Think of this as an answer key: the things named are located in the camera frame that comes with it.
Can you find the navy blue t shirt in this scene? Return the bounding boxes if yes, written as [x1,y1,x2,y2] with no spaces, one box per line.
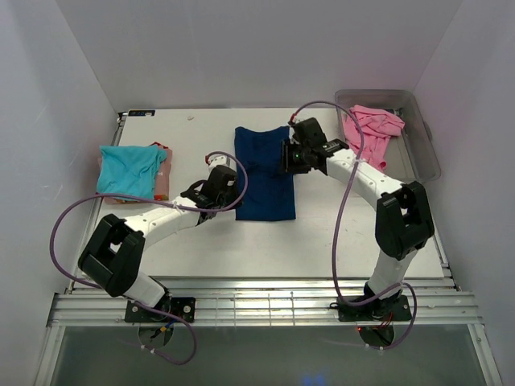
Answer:
[234,126,296,222]

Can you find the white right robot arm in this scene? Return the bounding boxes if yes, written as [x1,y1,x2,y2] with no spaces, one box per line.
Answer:
[282,117,435,319]

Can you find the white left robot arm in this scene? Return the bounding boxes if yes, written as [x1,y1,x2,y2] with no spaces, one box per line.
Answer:
[78,165,237,322]

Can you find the pink t shirt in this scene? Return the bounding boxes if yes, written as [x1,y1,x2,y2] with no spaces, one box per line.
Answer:
[349,105,405,171]

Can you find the turquoise folded t shirt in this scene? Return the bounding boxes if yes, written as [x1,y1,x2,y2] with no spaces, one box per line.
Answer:
[96,145,167,203]

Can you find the clear plastic bin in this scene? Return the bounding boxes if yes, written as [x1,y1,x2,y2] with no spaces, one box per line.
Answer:
[335,89,441,183]

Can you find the blue label sticker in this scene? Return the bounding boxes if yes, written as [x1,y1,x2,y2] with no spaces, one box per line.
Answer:
[127,110,155,117]

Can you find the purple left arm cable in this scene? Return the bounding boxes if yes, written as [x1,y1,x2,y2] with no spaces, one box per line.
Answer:
[49,150,249,366]

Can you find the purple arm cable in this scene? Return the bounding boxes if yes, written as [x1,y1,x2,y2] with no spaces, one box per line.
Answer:
[287,100,416,351]
[49,150,249,366]

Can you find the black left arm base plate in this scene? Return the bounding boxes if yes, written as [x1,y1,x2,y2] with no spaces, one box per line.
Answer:
[124,297,196,323]

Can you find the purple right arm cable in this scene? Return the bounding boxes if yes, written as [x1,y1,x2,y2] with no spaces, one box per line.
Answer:
[287,100,416,351]

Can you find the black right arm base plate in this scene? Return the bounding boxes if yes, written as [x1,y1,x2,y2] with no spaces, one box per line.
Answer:
[329,295,412,322]

